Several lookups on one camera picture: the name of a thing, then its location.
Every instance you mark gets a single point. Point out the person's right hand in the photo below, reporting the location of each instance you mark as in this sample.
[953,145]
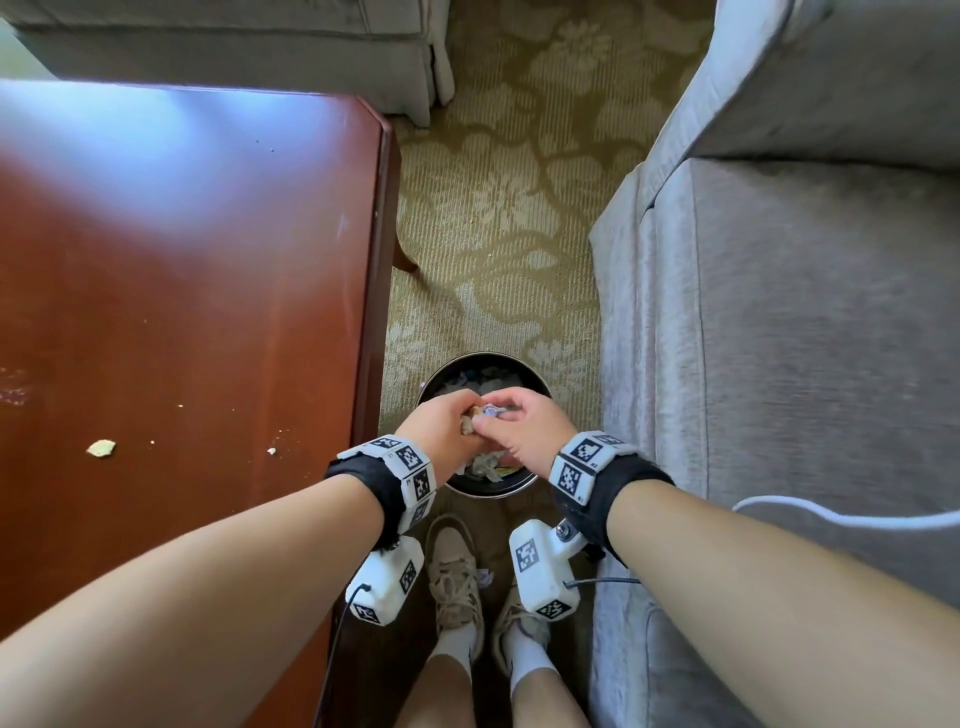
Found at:
[536,431]

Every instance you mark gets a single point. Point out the person's left hand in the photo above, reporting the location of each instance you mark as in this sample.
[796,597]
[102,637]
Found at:
[431,427]

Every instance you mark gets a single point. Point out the person's right thumb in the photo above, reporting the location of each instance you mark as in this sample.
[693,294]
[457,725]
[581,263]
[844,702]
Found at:
[496,429]

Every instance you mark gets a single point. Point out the person's left fingers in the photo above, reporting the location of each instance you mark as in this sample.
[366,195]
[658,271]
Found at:
[459,401]

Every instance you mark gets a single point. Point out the trash wrapper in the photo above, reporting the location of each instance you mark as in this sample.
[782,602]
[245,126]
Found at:
[480,418]

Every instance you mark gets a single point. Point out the person's right forearm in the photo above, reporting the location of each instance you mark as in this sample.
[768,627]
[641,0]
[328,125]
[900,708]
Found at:
[765,615]

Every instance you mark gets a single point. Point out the person's left forearm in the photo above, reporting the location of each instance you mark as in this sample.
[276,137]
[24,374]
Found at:
[195,600]

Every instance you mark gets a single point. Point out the crumpled paper trash pile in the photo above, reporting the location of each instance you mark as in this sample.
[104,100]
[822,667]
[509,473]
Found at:
[469,382]

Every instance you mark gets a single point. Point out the round black trash can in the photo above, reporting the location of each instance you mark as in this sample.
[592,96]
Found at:
[450,375]

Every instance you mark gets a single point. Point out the white marker wrist band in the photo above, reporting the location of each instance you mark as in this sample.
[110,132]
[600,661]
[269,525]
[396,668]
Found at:
[581,469]
[401,472]

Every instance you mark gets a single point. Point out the brown wooden table leg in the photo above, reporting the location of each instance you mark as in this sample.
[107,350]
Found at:
[405,259]

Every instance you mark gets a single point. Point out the person's left beige sneaker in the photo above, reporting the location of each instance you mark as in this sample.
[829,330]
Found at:
[454,577]

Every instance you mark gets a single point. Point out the person's beige sneaker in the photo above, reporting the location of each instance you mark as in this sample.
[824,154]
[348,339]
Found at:
[454,577]
[514,622]

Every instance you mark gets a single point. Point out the person's right beige sneaker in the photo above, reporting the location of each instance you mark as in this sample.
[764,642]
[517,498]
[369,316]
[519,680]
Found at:
[514,622]

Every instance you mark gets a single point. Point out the person's left white sock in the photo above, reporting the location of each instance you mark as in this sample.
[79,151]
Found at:
[457,646]

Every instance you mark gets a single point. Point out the person's white sock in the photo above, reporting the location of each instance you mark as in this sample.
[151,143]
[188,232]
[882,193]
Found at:
[531,664]
[457,646]

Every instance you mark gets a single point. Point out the person's right white sock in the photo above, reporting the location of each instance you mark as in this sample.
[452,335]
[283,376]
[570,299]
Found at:
[531,664]

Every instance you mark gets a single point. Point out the person's left leg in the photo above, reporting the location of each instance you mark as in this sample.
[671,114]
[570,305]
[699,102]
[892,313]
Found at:
[435,697]

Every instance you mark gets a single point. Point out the person's leg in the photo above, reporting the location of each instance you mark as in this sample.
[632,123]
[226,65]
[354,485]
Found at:
[547,705]
[435,697]

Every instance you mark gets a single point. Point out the person's right leg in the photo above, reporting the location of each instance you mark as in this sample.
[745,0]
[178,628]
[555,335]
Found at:
[547,705]

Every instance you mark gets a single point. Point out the grey fabric sofa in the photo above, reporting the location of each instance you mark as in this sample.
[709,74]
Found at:
[787,300]

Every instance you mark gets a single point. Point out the pale food crumb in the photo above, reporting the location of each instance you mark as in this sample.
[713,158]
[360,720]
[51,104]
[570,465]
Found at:
[100,448]

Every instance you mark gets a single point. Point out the grey fabric armchair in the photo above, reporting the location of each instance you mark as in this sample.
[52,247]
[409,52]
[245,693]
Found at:
[225,37]

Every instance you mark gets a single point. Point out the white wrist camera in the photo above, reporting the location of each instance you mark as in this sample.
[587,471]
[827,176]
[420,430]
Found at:
[540,570]
[390,581]

